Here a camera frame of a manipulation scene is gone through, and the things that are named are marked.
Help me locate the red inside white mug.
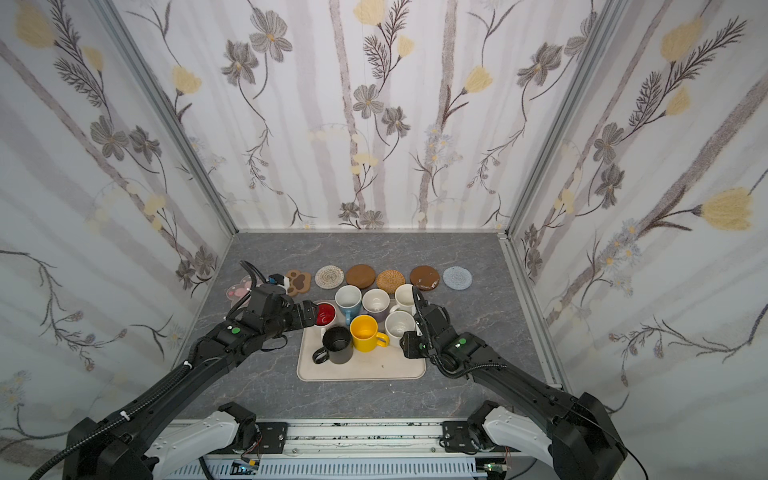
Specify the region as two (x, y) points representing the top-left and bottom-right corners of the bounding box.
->
(315, 302), (337, 327)

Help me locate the cork paw print coaster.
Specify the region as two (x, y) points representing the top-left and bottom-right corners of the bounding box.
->
(285, 270), (312, 297)

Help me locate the white grey round coaster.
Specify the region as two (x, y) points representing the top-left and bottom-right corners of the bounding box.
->
(314, 265), (345, 290)

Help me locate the yellow mug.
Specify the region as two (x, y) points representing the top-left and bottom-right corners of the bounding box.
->
(349, 315), (390, 353)

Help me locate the brown round wooden coaster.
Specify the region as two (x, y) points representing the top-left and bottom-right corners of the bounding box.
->
(345, 264), (377, 290)

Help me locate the pink flower shaped coaster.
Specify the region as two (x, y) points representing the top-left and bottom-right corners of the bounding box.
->
(226, 276), (252, 305)

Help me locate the glossy dark brown round coaster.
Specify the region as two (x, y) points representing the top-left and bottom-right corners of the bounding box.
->
(410, 265), (441, 291)

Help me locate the woven rattan round coaster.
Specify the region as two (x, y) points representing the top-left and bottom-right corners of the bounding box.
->
(376, 269), (406, 295)

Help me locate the grey blue woven coaster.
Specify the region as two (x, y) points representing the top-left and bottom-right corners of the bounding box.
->
(442, 266), (473, 291)

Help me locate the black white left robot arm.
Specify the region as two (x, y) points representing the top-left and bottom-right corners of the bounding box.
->
(62, 284), (318, 479)

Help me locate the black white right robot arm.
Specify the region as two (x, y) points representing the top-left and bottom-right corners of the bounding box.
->
(400, 300), (629, 479)

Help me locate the beige plastic tray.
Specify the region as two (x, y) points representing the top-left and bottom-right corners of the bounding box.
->
(296, 326), (427, 382)

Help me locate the light blue mug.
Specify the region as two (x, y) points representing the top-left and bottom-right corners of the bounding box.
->
(334, 285), (363, 326)

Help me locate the black mug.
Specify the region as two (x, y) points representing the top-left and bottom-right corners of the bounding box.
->
(312, 326), (353, 365)

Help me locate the white grey small mug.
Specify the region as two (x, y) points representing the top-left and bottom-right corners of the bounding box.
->
(362, 289), (391, 323)

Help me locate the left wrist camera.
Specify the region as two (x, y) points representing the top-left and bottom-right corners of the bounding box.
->
(268, 274), (290, 292)

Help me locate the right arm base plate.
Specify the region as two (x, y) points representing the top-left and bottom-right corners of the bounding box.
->
(439, 420), (497, 455)

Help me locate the aluminium mounting rail frame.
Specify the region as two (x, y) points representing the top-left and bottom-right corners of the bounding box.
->
(113, 416), (619, 480)

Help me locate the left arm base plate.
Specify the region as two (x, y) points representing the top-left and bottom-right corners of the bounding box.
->
(242, 422), (289, 456)

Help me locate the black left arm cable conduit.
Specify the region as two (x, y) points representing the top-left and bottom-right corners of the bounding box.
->
(27, 353), (199, 480)

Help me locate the aluminium corner post left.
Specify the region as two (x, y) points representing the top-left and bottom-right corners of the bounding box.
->
(89, 0), (239, 237)

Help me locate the aluminium corner post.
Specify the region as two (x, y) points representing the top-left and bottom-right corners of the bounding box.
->
(504, 1), (629, 239)
(89, 0), (239, 237)

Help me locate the aluminium corner post right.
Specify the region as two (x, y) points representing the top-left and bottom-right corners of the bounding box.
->
(504, 1), (629, 239)

